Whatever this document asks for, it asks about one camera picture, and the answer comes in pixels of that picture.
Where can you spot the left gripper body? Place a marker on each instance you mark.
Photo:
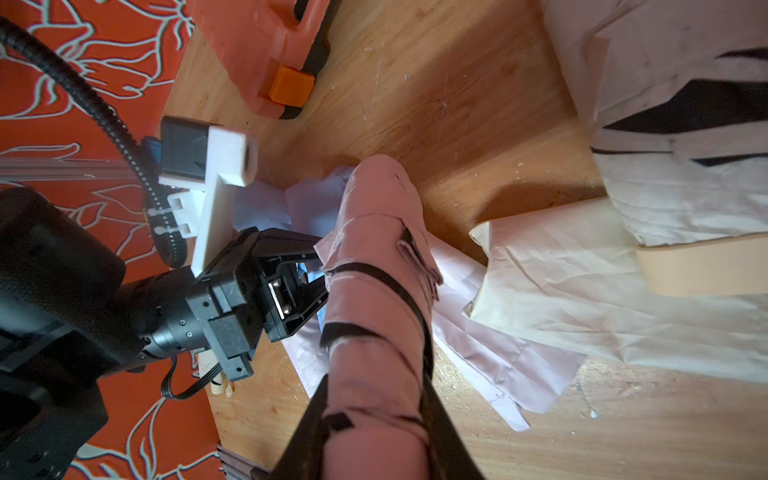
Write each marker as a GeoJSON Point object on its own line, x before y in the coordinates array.
{"type": "Point", "coordinates": [218, 310]}

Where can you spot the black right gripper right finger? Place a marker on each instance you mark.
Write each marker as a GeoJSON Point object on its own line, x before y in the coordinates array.
{"type": "Point", "coordinates": [448, 458]}

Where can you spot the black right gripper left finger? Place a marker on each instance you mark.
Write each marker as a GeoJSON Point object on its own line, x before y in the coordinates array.
{"type": "Point", "coordinates": [303, 456]}

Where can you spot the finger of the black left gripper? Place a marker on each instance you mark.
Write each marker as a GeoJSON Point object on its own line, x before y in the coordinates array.
{"type": "Point", "coordinates": [291, 300]}
{"type": "Point", "coordinates": [282, 243]}

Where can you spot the pink sleeved umbrella short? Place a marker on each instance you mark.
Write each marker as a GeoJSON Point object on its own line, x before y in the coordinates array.
{"type": "Point", "coordinates": [382, 282]}

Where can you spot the cream sleeve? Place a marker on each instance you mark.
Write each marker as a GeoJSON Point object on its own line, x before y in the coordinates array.
{"type": "Point", "coordinates": [568, 277]}

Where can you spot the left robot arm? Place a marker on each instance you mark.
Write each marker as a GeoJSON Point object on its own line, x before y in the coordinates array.
{"type": "Point", "coordinates": [68, 318]}

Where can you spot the red plastic tool case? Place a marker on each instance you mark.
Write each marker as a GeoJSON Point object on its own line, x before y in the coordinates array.
{"type": "Point", "coordinates": [272, 51]}

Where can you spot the small cream folded umbrella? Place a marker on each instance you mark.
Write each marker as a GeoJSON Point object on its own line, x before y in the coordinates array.
{"type": "Point", "coordinates": [673, 98]}

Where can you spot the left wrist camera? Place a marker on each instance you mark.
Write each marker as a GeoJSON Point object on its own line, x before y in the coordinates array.
{"type": "Point", "coordinates": [203, 164]}

